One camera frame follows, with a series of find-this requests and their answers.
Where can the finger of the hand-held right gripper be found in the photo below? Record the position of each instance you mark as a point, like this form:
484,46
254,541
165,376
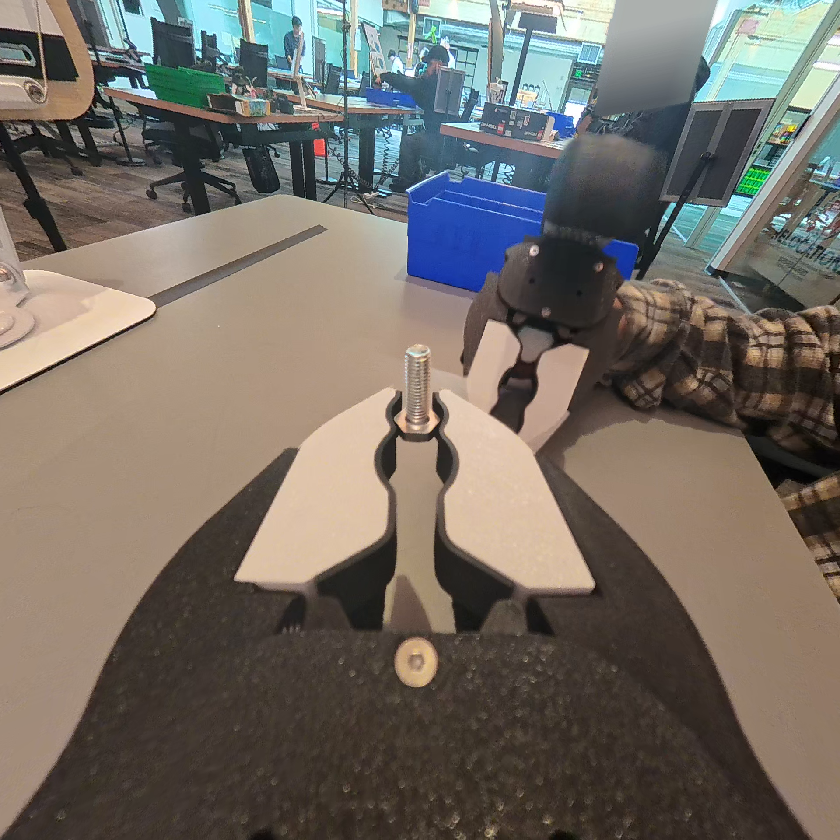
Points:
558,387
492,361

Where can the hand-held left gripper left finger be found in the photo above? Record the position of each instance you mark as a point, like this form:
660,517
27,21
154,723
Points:
328,499

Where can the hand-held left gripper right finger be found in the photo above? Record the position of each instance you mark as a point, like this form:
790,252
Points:
512,512

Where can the silver threaded bolt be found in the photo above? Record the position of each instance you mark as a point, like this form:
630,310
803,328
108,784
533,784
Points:
417,387

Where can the person's right forearm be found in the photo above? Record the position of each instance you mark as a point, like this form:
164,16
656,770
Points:
722,354

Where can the blue plastic bin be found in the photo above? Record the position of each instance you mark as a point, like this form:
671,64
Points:
459,229

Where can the wooden topped office desk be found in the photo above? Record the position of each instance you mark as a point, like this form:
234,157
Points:
499,143
170,110

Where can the black cardboard box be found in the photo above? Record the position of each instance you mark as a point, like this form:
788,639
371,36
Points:
512,119

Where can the grey panel on tripod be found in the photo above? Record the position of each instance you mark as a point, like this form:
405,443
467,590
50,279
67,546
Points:
722,151

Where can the blue storage crate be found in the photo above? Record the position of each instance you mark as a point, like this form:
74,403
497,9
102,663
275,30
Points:
387,98

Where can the person's plaid shirt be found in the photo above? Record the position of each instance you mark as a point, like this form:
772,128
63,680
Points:
820,525

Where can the black tripod stand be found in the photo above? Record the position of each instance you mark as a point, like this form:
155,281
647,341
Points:
346,79

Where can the white metal stand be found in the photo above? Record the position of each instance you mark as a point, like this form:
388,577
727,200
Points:
79,315

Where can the small colourful box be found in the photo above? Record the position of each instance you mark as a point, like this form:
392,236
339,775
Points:
253,107

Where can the black office chair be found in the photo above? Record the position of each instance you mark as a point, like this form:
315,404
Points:
190,141

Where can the black computer monitor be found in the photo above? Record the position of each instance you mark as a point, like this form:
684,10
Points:
172,43
253,62

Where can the green plastic crates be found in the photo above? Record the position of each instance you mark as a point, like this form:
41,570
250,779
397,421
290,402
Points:
184,85

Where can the wooden rimmed display board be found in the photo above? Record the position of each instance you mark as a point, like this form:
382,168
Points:
77,79

